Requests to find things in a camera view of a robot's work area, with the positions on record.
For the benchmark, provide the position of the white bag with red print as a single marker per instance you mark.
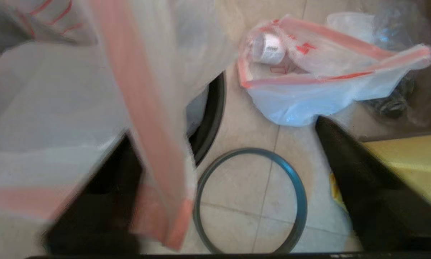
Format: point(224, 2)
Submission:
point(57, 90)

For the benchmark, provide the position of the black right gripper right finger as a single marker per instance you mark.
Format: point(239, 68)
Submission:
point(380, 205)

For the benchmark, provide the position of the black tangled item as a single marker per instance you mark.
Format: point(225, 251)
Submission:
point(395, 104)

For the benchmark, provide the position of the clear crumpled plastic bag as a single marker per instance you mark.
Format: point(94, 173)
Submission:
point(391, 28)

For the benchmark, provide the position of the white red bag with rubbish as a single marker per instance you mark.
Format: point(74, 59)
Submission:
point(308, 100)

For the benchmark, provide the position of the yellow plastic bag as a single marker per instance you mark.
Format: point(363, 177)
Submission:
point(416, 162)

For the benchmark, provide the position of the black round trash bin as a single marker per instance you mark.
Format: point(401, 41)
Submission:
point(211, 126)

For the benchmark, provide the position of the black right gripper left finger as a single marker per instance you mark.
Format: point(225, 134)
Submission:
point(100, 216)

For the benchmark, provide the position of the white paper cup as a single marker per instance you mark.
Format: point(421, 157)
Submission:
point(269, 48)

